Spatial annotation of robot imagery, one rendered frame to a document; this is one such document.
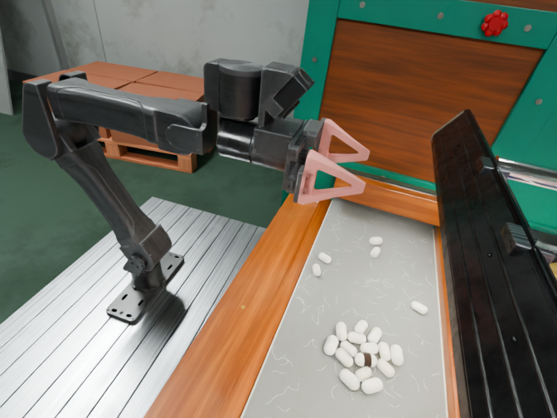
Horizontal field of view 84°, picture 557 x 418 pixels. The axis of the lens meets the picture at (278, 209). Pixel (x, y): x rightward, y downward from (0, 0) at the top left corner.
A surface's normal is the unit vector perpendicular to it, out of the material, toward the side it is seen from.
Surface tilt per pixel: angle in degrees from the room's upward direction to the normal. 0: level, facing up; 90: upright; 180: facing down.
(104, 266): 0
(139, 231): 60
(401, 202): 90
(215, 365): 0
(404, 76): 90
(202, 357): 0
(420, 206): 90
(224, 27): 90
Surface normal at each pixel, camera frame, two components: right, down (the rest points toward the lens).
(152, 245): 0.88, -0.18
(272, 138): -0.29, 0.54
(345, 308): 0.11, -0.80
